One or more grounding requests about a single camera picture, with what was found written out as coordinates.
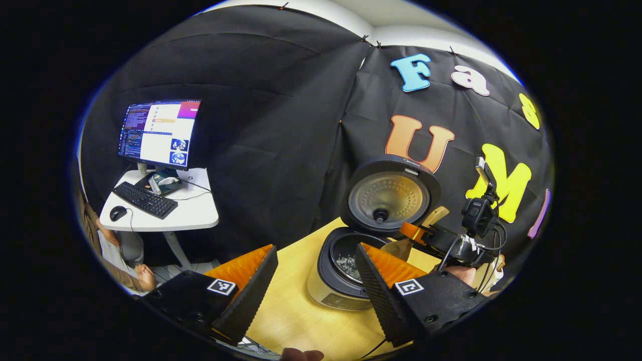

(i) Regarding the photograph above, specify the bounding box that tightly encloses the white side table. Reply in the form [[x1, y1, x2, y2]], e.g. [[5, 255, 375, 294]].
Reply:
[[99, 168, 220, 269]]

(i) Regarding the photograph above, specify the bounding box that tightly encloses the black keyboard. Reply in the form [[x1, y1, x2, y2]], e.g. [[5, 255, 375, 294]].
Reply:
[[112, 182, 179, 220]]

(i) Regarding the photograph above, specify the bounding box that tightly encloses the computer monitor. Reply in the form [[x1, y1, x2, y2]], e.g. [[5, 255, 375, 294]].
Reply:
[[118, 99, 201, 171]]

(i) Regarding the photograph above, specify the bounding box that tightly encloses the small green white device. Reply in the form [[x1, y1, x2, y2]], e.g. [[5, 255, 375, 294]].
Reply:
[[149, 170, 182, 196]]

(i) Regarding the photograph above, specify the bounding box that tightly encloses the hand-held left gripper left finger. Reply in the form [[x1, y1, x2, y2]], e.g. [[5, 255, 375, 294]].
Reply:
[[144, 245, 279, 347]]

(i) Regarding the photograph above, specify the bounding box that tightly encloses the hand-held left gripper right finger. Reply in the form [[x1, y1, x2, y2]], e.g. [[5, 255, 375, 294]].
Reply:
[[354, 243, 489, 348]]

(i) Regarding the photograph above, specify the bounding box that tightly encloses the black and beige rice cooker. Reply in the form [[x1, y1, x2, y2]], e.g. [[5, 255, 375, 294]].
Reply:
[[307, 154, 442, 311]]

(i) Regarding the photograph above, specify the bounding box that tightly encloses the black backdrop cloth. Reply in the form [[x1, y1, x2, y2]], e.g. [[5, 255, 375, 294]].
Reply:
[[80, 5, 555, 281]]

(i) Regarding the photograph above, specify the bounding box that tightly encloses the wooden spoon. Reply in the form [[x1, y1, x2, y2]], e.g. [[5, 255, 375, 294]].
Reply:
[[381, 206, 450, 261]]

